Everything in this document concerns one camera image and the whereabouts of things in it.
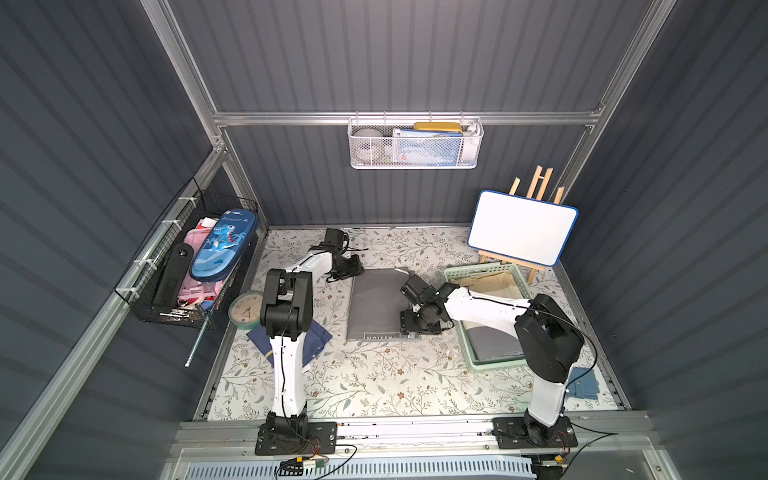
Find plain grey pillowcase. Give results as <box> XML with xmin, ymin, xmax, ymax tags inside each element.
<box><xmin>347</xmin><ymin>268</ymin><xmax>411</xmax><ymax>342</ymax></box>

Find mint green plastic basket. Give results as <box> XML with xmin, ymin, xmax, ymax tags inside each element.
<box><xmin>443</xmin><ymin>262</ymin><xmax>531</xmax><ymax>372</ymax></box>

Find beige and grey pillowcase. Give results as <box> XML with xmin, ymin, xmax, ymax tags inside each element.
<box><xmin>458</xmin><ymin>271</ymin><xmax>524</xmax><ymax>365</ymax></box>

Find navy blue cloth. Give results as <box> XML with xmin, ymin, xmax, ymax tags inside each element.
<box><xmin>247</xmin><ymin>322</ymin><xmax>333</xmax><ymax>369</ymax></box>

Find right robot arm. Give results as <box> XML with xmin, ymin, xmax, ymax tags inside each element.
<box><xmin>400</xmin><ymin>275</ymin><xmax>585</xmax><ymax>447</ymax></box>

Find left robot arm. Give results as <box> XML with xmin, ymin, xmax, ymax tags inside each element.
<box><xmin>260</xmin><ymin>229</ymin><xmax>364</xmax><ymax>442</ymax></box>

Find blue packet in basket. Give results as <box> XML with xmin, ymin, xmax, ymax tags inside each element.
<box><xmin>392</xmin><ymin>128</ymin><xmax>463</xmax><ymax>168</ymax></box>

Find black remote in basket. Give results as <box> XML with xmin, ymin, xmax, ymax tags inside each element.
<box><xmin>151</xmin><ymin>243</ymin><xmax>194</xmax><ymax>311</ymax></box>

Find yellow item in basket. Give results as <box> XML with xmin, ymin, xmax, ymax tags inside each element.
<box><xmin>413</xmin><ymin>122</ymin><xmax>463</xmax><ymax>134</ymax></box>

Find floral table cloth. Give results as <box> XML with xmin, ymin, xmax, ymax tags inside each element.
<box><xmin>207</xmin><ymin>226</ymin><xmax>622</xmax><ymax>421</ymax></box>

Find green round clock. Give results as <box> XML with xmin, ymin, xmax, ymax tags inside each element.
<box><xmin>228</xmin><ymin>290</ymin><xmax>263</xmax><ymax>331</ymax></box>

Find blue shark pencil case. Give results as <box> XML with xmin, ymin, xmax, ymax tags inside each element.
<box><xmin>189</xmin><ymin>209</ymin><xmax>259</xmax><ymax>283</ymax></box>

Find white tape roll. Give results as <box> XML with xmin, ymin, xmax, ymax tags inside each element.
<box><xmin>350</xmin><ymin>128</ymin><xmax>384</xmax><ymax>163</ymax></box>

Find white board on easel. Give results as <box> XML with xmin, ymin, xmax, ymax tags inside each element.
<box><xmin>467</xmin><ymin>165</ymin><xmax>579</xmax><ymax>282</ymax></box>

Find teal cloth piece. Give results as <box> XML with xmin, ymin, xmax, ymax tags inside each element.
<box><xmin>566</xmin><ymin>367</ymin><xmax>600</xmax><ymax>400</ymax></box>

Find white wire wall basket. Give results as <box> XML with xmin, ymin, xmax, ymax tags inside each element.
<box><xmin>347</xmin><ymin>117</ymin><xmax>484</xmax><ymax>170</ymax></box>

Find black wire side basket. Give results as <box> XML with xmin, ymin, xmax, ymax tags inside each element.
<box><xmin>116</xmin><ymin>183</ymin><xmax>261</xmax><ymax>329</ymax></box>

